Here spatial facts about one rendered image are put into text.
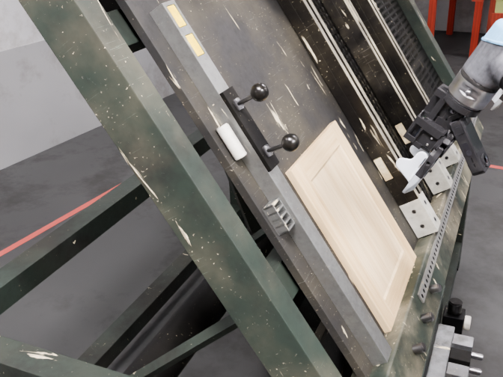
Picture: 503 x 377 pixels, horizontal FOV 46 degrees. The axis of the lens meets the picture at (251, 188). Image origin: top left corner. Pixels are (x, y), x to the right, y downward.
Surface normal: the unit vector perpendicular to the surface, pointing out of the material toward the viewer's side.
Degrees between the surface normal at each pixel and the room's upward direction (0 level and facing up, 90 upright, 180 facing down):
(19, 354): 0
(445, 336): 0
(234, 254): 90
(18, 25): 90
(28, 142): 90
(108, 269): 0
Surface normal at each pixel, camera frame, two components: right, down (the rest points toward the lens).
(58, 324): -0.04, -0.90
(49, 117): 0.86, 0.19
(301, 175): 0.75, -0.36
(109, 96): -0.40, 0.41
